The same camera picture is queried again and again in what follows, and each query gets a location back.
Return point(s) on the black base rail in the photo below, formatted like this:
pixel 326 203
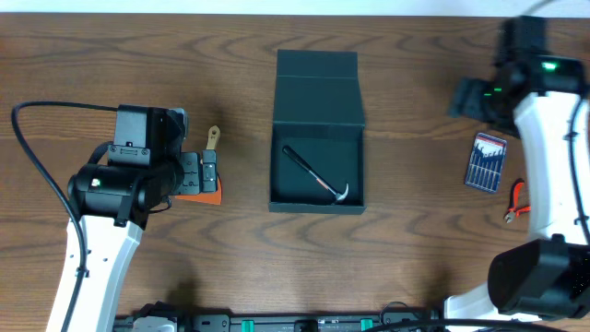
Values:
pixel 160 316

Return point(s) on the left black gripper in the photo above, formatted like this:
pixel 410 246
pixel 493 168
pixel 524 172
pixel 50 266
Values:
pixel 192 171

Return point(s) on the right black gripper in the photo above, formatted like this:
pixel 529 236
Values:
pixel 471 98

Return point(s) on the orange scraper wooden handle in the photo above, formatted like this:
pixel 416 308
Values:
pixel 213 137

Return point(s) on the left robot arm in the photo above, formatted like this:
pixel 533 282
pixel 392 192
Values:
pixel 113 195

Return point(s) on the dark green open box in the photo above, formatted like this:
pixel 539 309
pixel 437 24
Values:
pixel 318 112

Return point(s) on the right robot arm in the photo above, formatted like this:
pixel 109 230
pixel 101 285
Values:
pixel 541 99

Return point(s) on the small claw hammer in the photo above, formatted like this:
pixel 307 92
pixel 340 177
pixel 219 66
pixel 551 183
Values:
pixel 339 197

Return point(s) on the red handled pliers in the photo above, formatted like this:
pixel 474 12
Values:
pixel 514 210

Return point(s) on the precision screwdriver set case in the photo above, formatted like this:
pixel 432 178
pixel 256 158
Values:
pixel 484 168

